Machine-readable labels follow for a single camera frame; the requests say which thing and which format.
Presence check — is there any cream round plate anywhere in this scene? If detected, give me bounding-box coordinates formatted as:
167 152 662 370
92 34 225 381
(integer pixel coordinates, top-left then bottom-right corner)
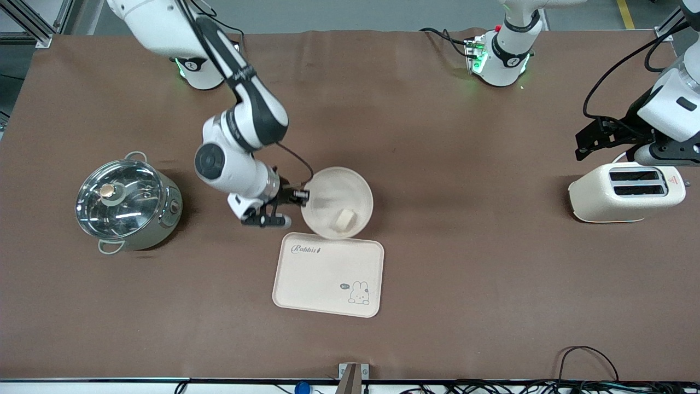
301 167 374 240

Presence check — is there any cream rabbit print tray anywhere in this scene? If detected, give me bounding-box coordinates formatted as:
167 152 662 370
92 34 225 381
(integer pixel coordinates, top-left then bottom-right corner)
272 232 385 318

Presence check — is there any cream two-slot toaster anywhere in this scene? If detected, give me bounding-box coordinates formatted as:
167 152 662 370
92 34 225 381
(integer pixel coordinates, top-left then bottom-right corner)
568 162 687 223

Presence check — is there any steel electric cooking pot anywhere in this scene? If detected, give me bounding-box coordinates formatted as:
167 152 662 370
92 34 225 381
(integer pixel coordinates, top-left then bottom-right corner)
75 152 184 256

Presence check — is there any brown table mat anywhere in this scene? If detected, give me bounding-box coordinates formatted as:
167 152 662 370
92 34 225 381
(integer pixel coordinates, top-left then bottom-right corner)
0 28 700 381

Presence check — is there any glass pot lid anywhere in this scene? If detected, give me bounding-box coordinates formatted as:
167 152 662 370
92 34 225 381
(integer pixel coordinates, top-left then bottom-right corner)
75 159 165 239

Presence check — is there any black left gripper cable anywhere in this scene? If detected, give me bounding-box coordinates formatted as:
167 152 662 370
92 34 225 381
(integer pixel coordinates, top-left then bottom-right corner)
581 11 685 122

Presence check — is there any aluminium frame extrusion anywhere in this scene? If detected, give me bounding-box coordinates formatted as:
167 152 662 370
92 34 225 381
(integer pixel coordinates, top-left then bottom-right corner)
0 0 74 49
654 19 679 43

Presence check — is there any silver camera mount bracket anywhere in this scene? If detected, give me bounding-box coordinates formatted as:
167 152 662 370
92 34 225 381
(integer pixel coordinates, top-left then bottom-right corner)
338 363 369 394

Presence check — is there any black arm base cable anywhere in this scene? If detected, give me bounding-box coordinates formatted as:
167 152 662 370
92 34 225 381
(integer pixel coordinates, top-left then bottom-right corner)
420 27 472 58

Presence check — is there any black looped cable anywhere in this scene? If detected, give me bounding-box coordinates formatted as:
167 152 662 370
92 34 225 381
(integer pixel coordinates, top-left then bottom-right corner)
557 345 620 384

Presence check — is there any tangled black cable bundle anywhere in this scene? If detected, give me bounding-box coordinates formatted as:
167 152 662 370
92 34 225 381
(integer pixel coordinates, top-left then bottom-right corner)
399 379 700 394

